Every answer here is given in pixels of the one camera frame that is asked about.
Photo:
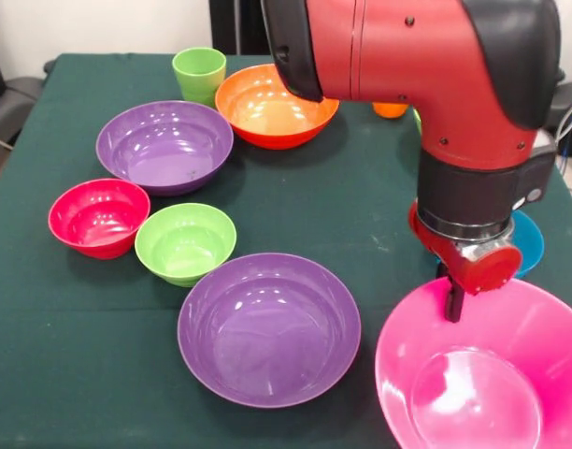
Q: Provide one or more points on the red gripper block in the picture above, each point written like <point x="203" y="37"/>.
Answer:
<point x="487" y="273"/>

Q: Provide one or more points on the blue plastic bowl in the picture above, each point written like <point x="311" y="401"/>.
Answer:
<point x="531" y="243"/>

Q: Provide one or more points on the pink plastic bowl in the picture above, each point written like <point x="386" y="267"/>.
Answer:
<point x="477" y="388"/>

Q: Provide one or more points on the large green plastic bowl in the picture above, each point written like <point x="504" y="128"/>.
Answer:
<point x="417" y="121"/>

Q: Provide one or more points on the purple plastic bowl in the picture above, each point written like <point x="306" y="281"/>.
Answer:
<point x="164" y="154"/>
<point x="267" y="337"/>

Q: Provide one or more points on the orange plastic bowl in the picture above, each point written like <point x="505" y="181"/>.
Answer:
<point x="267" y="121"/>

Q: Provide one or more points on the small green plastic bowl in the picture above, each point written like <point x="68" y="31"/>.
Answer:
<point x="183" y="248"/>

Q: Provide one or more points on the green plastic cup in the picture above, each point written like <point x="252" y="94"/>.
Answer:
<point x="199" y="79"/>

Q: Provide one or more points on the red plastic bowl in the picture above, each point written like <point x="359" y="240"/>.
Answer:
<point x="96" y="220"/>

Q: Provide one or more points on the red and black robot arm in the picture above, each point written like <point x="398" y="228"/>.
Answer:
<point x="407" y="56"/>

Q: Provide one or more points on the orange plastic cup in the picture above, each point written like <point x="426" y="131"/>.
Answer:
<point x="391" y="110"/>

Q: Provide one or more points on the black cabinet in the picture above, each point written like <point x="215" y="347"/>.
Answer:
<point x="234" y="23"/>

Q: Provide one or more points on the dark green tablecloth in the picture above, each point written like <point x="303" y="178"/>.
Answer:
<point x="80" y="351"/>

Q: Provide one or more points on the black chair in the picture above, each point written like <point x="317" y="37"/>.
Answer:
<point x="15" y="103"/>

